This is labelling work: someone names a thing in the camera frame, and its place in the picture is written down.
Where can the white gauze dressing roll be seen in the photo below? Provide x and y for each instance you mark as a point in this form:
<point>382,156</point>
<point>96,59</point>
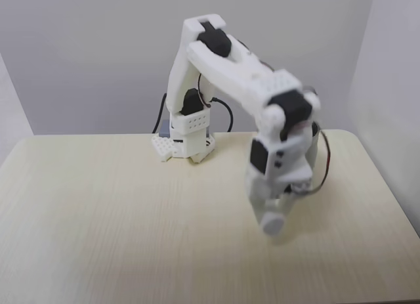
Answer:
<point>273,223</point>

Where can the stainless steel cup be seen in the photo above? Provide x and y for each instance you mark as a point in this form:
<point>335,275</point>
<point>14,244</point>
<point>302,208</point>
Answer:
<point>315,146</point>

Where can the grey table clamp block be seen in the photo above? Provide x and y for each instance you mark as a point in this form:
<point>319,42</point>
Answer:
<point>164,128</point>

